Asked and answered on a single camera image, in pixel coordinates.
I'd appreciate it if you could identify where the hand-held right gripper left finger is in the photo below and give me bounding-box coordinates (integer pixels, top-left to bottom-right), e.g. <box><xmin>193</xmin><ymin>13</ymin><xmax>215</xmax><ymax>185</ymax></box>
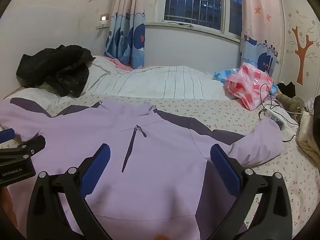
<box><xmin>26</xmin><ymin>143</ymin><xmax>113</xmax><ymax>240</ymax></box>

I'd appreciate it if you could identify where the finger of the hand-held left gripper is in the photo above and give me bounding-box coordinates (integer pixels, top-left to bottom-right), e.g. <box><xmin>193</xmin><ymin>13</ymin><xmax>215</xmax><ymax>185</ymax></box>
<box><xmin>0</xmin><ymin>135</ymin><xmax>46</xmax><ymax>158</ymax></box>
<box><xmin>0</xmin><ymin>128</ymin><xmax>16</xmax><ymax>143</ymax></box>

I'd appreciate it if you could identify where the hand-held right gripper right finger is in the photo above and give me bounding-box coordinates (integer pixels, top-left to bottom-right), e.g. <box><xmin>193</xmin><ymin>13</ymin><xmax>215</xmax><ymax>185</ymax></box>
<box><xmin>210</xmin><ymin>144</ymin><xmax>293</xmax><ymax>240</ymax></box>

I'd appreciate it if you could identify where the purple two-tone jacket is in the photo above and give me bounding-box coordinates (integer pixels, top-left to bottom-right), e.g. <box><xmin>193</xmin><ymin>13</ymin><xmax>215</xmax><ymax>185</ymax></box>
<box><xmin>0</xmin><ymin>97</ymin><xmax>284</xmax><ymax>240</ymax></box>

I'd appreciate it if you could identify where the cherry print bed sheet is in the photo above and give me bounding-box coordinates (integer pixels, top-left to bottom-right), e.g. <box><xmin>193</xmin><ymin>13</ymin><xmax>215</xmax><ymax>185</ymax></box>
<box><xmin>46</xmin><ymin>95</ymin><xmax>320</xmax><ymax>240</ymax></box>

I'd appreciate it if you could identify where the black padded jacket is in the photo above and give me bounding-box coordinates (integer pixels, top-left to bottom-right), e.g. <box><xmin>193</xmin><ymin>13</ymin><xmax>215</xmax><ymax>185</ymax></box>
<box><xmin>16</xmin><ymin>44</ymin><xmax>96</xmax><ymax>98</ymax></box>

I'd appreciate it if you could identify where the pink checkered plastic bag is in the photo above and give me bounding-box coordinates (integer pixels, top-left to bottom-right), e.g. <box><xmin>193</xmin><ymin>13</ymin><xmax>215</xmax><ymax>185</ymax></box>
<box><xmin>224</xmin><ymin>62</ymin><xmax>274</xmax><ymax>110</ymax></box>

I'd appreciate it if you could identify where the beige blanket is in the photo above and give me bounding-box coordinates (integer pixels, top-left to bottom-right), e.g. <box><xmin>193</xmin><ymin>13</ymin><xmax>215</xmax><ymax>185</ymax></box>
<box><xmin>296</xmin><ymin>110</ymin><xmax>320</xmax><ymax>173</ymax></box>

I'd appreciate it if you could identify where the olive garment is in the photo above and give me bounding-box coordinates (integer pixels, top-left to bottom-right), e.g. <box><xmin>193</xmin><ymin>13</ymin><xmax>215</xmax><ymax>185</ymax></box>
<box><xmin>276</xmin><ymin>94</ymin><xmax>307</xmax><ymax>117</ymax></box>

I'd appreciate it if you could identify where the pink cloth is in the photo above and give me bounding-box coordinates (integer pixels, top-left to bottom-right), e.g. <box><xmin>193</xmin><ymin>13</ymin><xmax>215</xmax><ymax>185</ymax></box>
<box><xmin>101</xmin><ymin>56</ymin><xmax>134</xmax><ymax>71</ymax></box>

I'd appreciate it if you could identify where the dark cloth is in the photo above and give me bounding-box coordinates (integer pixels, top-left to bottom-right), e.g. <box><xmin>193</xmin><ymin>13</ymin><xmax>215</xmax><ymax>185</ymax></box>
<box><xmin>277</xmin><ymin>81</ymin><xmax>297</xmax><ymax>96</ymax></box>

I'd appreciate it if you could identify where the white striped duvet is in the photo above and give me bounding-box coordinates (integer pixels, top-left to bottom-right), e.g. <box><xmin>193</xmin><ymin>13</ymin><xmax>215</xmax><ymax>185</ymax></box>
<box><xmin>4</xmin><ymin>55</ymin><xmax>240</xmax><ymax>105</ymax></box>

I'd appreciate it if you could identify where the pink and blue whale curtain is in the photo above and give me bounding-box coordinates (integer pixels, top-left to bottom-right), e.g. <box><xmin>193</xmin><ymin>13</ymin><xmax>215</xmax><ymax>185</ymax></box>
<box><xmin>239</xmin><ymin>0</ymin><xmax>285</xmax><ymax>78</ymax></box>
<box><xmin>104</xmin><ymin>0</ymin><xmax>147</xmax><ymax>70</ymax></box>

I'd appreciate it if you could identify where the barred window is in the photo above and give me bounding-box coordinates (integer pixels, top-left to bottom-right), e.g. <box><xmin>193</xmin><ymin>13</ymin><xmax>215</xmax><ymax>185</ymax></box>
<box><xmin>164</xmin><ymin>0</ymin><xmax>243</xmax><ymax>42</ymax></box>

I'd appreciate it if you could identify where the white power strip with cable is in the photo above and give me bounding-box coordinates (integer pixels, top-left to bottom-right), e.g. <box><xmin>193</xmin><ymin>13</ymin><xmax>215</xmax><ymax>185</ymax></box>
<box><xmin>258</xmin><ymin>82</ymin><xmax>300</xmax><ymax>143</ymax></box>

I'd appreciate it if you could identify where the black window sill cable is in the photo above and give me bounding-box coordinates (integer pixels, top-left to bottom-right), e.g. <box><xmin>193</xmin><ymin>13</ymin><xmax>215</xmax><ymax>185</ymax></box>
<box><xmin>166</xmin><ymin>21</ymin><xmax>194</xmax><ymax>28</ymax></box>

